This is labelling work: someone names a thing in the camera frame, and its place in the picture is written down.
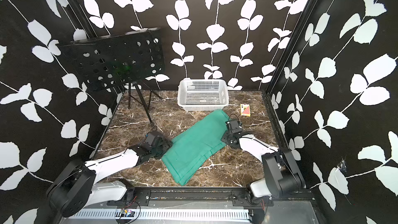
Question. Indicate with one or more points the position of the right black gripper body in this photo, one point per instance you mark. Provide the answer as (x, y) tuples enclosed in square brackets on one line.
[(228, 138)]

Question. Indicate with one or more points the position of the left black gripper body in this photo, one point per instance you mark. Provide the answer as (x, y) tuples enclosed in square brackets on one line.
[(163, 147)]

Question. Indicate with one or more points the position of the green long pants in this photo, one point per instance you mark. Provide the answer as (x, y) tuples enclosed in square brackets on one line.
[(194, 146)]

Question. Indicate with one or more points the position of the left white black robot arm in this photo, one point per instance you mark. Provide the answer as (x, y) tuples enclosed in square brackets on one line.
[(79, 184)]

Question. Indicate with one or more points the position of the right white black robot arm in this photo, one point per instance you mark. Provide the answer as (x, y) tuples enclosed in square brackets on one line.
[(282, 175)]

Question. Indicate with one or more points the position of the small orange card box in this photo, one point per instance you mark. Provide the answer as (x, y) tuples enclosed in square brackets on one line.
[(245, 110)]

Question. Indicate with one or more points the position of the white plastic mesh basket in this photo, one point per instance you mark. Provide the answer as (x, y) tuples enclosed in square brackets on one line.
[(202, 95)]

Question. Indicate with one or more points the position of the small green circuit board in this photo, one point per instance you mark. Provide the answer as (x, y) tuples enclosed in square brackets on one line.
[(127, 213)]

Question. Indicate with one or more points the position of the black perforated music stand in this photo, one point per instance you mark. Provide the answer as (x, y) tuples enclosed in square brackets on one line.
[(117, 60)]

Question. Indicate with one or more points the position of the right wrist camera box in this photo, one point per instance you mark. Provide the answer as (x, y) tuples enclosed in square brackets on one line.
[(234, 126)]

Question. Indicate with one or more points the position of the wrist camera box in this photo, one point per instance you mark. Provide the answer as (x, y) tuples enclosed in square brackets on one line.
[(234, 126), (152, 138)]

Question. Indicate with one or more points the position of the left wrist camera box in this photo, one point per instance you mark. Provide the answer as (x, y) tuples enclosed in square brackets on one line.
[(152, 138)]

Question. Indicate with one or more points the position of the black front mounting rail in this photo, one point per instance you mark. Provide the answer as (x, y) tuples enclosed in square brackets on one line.
[(239, 196)]

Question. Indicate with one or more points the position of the white slotted cable duct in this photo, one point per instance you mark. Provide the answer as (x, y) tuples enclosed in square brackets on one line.
[(230, 215)]

